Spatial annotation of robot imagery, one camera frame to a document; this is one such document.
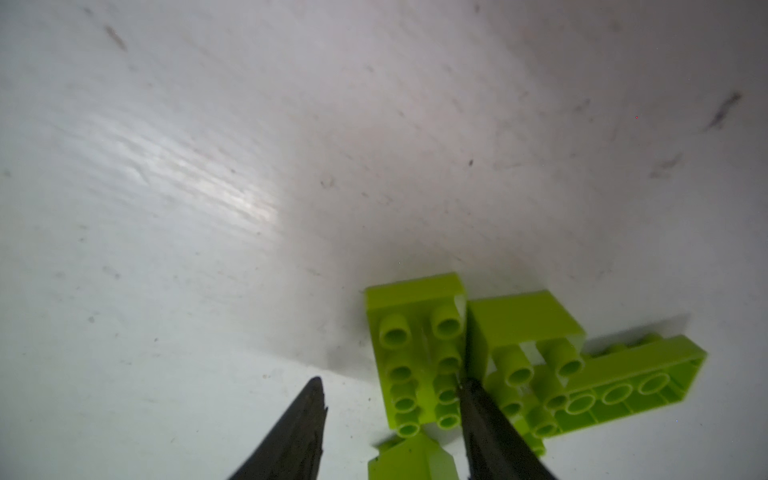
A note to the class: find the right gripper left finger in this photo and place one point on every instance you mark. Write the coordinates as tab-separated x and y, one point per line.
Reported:
292	449

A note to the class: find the green lego plate long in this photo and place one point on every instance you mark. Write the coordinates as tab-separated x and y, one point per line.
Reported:
418	335

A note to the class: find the small green lego brick bottom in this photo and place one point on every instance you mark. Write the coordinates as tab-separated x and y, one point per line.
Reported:
415	458

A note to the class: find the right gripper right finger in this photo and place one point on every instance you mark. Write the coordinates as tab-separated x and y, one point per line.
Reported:
494	449

